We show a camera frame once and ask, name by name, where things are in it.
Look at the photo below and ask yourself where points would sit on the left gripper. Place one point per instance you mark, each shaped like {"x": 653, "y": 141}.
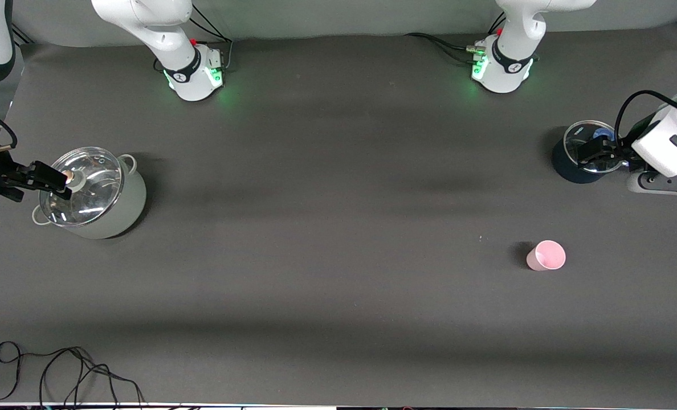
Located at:
{"x": 616, "y": 152}

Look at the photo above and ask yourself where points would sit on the pink plastic cup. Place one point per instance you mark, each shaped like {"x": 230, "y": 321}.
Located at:
{"x": 546, "y": 256}

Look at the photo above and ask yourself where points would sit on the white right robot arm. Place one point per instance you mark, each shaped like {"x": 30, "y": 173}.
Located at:
{"x": 167, "y": 34}

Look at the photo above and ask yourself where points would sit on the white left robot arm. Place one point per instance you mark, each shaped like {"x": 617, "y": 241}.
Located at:
{"x": 515, "y": 34}

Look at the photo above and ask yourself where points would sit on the glass lid with blue knob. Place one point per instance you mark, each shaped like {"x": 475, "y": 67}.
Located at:
{"x": 578, "y": 142}

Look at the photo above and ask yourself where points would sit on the dark blue saucepan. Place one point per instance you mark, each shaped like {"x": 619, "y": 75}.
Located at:
{"x": 563, "y": 168}

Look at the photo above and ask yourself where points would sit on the glass lid with steel knob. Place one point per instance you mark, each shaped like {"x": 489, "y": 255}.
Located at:
{"x": 93, "y": 199}

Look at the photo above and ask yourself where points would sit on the pale green cooking pot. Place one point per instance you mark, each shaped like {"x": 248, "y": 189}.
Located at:
{"x": 127, "y": 210}

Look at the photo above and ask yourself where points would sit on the dark grey table mat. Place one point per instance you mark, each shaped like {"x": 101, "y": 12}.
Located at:
{"x": 338, "y": 228}

